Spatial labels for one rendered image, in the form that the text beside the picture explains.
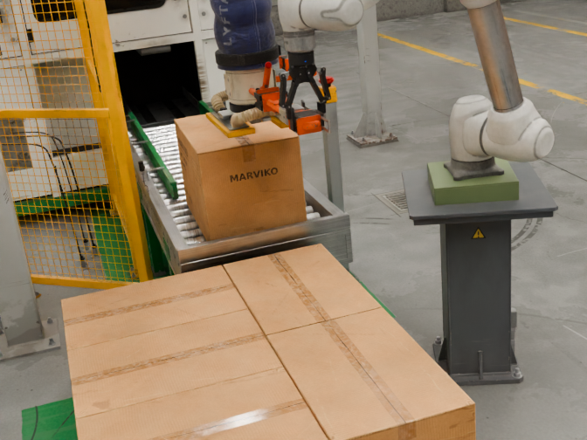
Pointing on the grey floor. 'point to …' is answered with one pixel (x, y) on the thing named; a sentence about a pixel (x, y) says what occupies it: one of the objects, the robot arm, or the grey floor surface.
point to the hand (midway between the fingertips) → (307, 119)
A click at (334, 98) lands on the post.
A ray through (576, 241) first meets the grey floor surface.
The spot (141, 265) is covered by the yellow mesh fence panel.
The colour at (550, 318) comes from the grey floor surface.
